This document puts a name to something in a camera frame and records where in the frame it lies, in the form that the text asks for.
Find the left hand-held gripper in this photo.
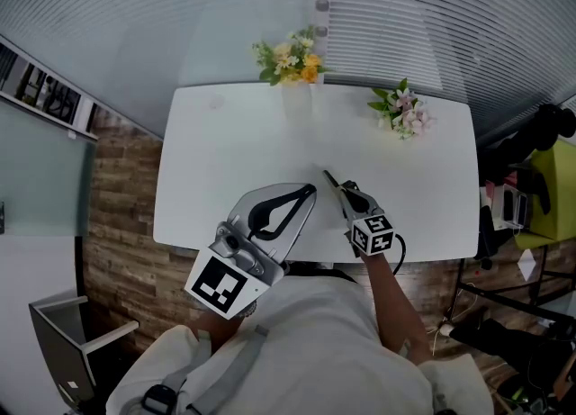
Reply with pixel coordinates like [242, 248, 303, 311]
[184, 182, 317, 320]

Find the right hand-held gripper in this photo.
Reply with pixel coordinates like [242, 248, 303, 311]
[337, 181, 395, 257]

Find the person's right forearm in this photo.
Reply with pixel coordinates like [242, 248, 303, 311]
[358, 250, 434, 365]

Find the person's left forearm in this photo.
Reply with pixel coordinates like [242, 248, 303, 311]
[188, 300, 245, 352]

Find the person's black trouser leg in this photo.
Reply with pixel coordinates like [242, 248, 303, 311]
[286, 262, 357, 284]

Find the pink flower bouquet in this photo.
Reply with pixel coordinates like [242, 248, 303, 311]
[367, 77, 437, 141]

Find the person's white shirt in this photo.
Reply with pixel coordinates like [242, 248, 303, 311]
[105, 275, 496, 415]

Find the white device box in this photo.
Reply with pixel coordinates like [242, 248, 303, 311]
[491, 183, 530, 230]

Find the yellow flower bouquet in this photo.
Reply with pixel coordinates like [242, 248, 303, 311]
[251, 25, 328, 87]

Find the black office chair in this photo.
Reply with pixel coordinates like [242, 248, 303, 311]
[475, 104, 576, 262]

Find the black tripod stand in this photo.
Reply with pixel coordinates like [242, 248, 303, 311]
[455, 241, 576, 320]

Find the white paper sheet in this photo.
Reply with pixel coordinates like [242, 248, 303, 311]
[517, 248, 539, 282]

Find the lime green box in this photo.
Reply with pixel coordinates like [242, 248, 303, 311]
[514, 138, 576, 251]

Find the frosted glass door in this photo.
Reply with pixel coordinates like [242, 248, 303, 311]
[0, 96, 98, 238]

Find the grey open cabinet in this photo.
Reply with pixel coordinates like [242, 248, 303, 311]
[29, 294, 140, 410]

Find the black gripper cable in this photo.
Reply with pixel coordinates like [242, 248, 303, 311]
[392, 232, 409, 275]

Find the beaded wrist bracelet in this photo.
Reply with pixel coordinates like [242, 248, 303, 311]
[233, 300, 258, 320]

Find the white cable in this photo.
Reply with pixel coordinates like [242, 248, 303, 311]
[430, 282, 479, 356]

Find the grey shoulder strap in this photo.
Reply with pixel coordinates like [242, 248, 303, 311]
[161, 324, 270, 415]

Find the black strap device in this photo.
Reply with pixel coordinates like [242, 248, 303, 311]
[141, 383, 178, 415]

